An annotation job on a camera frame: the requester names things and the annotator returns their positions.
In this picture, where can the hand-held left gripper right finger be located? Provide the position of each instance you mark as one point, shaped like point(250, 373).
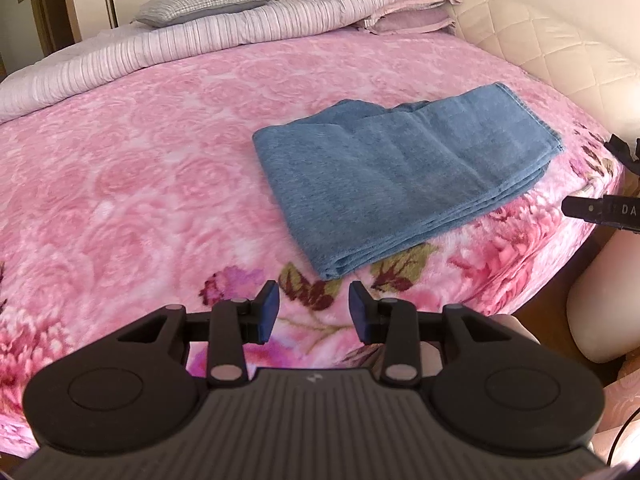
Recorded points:
point(360, 312)

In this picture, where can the wooden door frame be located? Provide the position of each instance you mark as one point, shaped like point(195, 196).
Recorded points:
point(55, 5)

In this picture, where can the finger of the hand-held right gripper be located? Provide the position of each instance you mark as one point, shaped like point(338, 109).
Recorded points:
point(625, 155)
point(582, 207)

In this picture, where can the pink pillow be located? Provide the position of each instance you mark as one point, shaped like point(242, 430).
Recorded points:
point(420, 2)
point(405, 22)

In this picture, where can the grey checked pillow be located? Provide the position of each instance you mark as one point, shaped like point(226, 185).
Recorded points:
point(200, 2)

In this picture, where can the striped pale pink quilt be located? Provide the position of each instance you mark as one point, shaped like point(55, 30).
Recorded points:
point(200, 35)

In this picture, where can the blue denim jeans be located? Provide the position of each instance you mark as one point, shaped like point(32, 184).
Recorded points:
point(390, 175)

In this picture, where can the white plastic bucket with lid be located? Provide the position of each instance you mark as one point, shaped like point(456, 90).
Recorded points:
point(605, 305)

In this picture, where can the pink floral blanket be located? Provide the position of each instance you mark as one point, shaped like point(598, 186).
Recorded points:
point(125, 185)

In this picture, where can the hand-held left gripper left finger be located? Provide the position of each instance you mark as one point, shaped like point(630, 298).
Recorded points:
point(267, 312)

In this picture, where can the cream quilted headboard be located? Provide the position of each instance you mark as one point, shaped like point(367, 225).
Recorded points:
point(550, 45)

